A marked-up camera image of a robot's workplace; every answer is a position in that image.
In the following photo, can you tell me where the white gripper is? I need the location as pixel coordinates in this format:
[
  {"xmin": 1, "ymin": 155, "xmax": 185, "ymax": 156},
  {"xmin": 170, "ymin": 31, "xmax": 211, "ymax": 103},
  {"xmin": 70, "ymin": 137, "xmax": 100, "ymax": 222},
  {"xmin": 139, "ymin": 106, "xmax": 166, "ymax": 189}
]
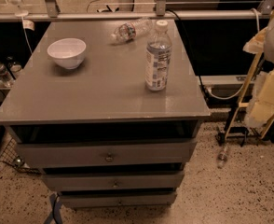
[{"xmin": 243, "ymin": 18, "xmax": 274, "ymax": 128}]

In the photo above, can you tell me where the blue label plastic bottle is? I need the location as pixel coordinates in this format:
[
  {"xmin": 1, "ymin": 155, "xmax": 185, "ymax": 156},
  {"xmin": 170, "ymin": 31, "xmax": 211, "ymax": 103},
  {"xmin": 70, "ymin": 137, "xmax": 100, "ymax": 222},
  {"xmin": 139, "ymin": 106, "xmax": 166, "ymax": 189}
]
[{"xmin": 145, "ymin": 20, "xmax": 172, "ymax": 91}]

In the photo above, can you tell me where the clear bottle on floor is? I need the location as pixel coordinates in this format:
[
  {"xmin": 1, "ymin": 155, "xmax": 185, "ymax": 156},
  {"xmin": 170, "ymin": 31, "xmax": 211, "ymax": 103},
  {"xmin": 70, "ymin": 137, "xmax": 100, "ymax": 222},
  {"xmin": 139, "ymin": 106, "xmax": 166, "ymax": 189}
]
[{"xmin": 217, "ymin": 145, "xmax": 229, "ymax": 169}]

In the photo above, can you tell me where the clear plastic bottle lying down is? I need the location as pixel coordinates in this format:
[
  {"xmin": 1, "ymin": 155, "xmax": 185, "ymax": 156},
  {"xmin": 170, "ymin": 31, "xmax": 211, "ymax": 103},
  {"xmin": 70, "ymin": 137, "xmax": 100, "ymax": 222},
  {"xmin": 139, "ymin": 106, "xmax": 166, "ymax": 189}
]
[{"xmin": 111, "ymin": 17, "xmax": 153, "ymax": 44}]

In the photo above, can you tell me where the water bottle left on shelf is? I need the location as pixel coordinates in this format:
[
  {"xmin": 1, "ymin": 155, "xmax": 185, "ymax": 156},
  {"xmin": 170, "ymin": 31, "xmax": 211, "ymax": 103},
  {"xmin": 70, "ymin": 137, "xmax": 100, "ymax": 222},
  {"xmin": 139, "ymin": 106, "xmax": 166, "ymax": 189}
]
[{"xmin": 0, "ymin": 62, "xmax": 14, "ymax": 88}]

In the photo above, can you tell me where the top grey drawer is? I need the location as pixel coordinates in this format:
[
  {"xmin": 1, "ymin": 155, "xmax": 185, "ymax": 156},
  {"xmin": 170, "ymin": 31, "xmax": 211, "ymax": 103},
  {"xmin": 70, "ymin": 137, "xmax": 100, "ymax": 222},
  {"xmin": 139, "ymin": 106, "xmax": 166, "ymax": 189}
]
[{"xmin": 16, "ymin": 139, "xmax": 197, "ymax": 168}]

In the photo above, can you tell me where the grey drawer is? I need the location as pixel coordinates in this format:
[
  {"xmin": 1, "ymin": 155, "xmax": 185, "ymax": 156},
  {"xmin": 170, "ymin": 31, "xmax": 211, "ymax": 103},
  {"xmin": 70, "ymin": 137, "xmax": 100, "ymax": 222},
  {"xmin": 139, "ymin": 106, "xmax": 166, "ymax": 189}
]
[
  {"xmin": 16, "ymin": 139, "xmax": 197, "ymax": 168},
  {"xmin": 60, "ymin": 191, "xmax": 177, "ymax": 209},
  {"xmin": 42, "ymin": 172, "xmax": 184, "ymax": 191}
]

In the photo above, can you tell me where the grey drawer cabinet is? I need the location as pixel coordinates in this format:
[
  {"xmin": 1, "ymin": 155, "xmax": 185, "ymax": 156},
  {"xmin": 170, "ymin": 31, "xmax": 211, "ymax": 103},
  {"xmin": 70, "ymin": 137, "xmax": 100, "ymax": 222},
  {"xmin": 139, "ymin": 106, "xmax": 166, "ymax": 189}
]
[{"xmin": 0, "ymin": 21, "xmax": 209, "ymax": 198}]

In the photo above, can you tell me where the bottom grey drawer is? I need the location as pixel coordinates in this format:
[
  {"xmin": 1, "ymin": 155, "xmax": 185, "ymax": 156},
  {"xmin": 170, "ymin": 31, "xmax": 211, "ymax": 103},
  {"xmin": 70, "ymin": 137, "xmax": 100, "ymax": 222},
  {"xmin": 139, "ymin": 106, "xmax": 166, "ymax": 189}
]
[{"xmin": 60, "ymin": 191, "xmax": 177, "ymax": 209}]

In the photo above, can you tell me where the white ceramic bowl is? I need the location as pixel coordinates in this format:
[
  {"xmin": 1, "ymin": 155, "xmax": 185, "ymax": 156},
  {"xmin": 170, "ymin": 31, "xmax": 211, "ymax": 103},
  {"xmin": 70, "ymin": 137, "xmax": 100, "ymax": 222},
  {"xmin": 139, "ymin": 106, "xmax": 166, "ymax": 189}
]
[{"xmin": 48, "ymin": 38, "xmax": 87, "ymax": 69}]

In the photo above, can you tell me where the middle grey drawer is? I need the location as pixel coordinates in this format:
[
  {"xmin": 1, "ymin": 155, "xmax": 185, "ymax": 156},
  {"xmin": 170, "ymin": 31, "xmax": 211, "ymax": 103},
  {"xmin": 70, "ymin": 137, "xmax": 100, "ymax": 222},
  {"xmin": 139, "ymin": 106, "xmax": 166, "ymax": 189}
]
[{"xmin": 42, "ymin": 172, "xmax": 184, "ymax": 191}]

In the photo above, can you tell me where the white desk lamp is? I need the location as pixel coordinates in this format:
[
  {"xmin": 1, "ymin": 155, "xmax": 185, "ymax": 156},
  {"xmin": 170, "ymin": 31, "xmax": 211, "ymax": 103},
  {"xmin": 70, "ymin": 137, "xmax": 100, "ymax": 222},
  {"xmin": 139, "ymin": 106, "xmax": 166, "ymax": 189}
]
[{"xmin": 8, "ymin": 0, "xmax": 29, "ymax": 18}]

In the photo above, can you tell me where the white cable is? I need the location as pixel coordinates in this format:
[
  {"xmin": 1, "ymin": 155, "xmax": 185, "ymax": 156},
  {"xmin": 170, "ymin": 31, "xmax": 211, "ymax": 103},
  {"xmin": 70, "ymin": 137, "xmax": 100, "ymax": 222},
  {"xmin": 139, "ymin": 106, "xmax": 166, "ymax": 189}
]
[{"xmin": 205, "ymin": 7, "xmax": 262, "ymax": 101}]

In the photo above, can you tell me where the black cable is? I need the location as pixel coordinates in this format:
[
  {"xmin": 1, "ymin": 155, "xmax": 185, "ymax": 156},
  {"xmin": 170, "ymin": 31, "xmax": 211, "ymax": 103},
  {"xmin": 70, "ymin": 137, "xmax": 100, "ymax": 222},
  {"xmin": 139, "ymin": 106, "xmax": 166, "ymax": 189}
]
[{"xmin": 166, "ymin": 8, "xmax": 210, "ymax": 102}]

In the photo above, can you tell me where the yellow wooden frame stand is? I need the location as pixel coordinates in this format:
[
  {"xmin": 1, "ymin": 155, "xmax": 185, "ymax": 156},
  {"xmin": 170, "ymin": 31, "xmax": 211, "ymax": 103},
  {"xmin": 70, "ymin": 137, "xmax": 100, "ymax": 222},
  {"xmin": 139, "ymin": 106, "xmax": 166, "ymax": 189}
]
[{"xmin": 216, "ymin": 0, "xmax": 274, "ymax": 146}]

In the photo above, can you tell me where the metal rail frame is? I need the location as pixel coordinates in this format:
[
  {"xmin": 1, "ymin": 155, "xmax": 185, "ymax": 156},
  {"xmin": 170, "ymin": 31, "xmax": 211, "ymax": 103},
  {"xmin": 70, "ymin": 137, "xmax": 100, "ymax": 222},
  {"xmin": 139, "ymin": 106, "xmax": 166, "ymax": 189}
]
[{"xmin": 0, "ymin": 0, "xmax": 273, "ymax": 22}]

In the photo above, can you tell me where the wire mesh basket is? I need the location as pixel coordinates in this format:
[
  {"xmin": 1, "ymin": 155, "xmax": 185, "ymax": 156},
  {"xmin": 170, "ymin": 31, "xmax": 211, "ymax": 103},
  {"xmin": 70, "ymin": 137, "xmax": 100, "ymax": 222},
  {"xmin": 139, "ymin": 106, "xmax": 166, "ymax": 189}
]
[{"xmin": 0, "ymin": 138, "xmax": 40, "ymax": 175}]

